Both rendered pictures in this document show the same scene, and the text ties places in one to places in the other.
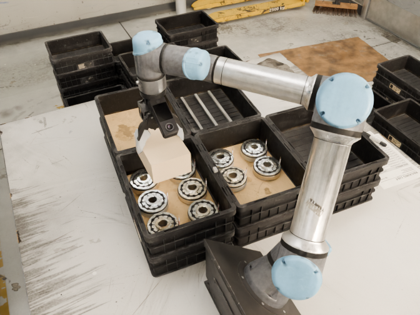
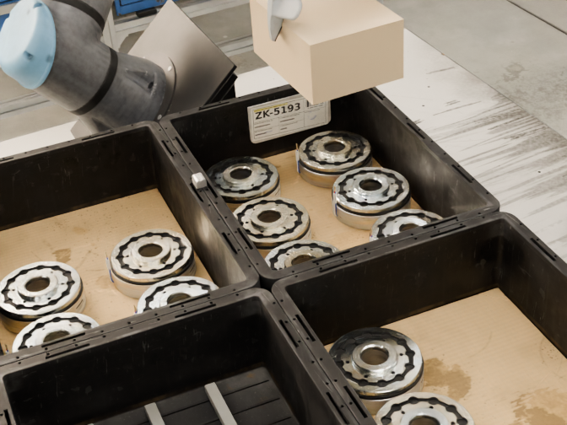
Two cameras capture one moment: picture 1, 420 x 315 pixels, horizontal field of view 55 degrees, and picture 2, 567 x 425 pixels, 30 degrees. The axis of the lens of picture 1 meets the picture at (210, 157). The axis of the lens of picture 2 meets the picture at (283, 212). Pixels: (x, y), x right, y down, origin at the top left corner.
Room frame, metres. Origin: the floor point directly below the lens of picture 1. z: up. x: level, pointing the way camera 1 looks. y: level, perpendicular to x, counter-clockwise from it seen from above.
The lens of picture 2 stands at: (2.07, 0.12, 1.64)
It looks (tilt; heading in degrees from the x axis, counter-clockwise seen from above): 35 degrees down; 182
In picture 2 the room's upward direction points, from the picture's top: 4 degrees counter-clockwise
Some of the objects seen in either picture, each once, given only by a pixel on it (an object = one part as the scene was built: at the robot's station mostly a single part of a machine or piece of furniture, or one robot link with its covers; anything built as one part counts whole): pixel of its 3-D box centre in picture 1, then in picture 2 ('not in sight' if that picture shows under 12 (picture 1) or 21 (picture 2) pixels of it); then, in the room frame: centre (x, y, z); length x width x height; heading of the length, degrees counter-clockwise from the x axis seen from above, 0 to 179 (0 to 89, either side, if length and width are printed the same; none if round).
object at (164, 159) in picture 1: (162, 152); (325, 35); (0.92, 0.15, 1.08); 0.16 x 0.12 x 0.07; 26
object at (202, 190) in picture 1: (192, 188); (269, 220); (0.98, 0.06, 0.86); 0.10 x 0.10 x 0.01
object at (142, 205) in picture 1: (152, 200); (370, 189); (0.92, 0.20, 0.86); 0.10 x 0.10 x 0.01
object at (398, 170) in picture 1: (379, 157); not in sight; (1.30, -0.74, 0.70); 0.33 x 0.23 x 0.01; 26
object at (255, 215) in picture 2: (192, 187); (269, 217); (0.98, 0.06, 0.86); 0.05 x 0.05 x 0.01
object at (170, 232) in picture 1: (172, 182); (316, 166); (0.95, 0.13, 0.92); 0.40 x 0.30 x 0.02; 22
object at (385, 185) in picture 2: (152, 200); (370, 185); (0.92, 0.20, 0.86); 0.05 x 0.05 x 0.01
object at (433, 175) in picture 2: (173, 192); (318, 200); (0.95, 0.13, 0.87); 0.40 x 0.30 x 0.11; 22
